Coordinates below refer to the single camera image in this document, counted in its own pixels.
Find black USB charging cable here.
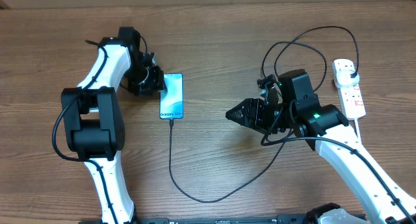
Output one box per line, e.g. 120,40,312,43
168,25,360,204

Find white power strip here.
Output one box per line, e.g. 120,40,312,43
331,58,366,120

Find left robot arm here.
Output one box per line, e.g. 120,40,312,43
52,27,167,223

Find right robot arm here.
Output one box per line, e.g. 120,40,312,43
226,69,415,223

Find white charger plug adapter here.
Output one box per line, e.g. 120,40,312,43
334,70,360,88

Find blue Galaxy S24+ smartphone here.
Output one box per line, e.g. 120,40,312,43
159,73,184,119

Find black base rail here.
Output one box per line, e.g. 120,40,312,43
136,214,307,224

